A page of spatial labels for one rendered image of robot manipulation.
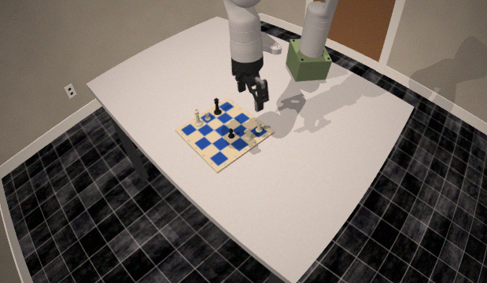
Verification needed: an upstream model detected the white chess king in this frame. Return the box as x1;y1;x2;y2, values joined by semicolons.
194;109;203;127

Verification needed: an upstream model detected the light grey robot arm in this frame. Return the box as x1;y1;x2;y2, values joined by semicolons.
223;0;338;63

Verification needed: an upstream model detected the white rook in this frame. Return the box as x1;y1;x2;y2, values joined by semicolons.
256;121;263;133

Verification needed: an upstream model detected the blue and cream chessboard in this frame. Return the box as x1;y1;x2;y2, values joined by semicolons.
175;98;274;173

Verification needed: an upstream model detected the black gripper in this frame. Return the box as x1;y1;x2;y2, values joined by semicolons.
231;57;269;112

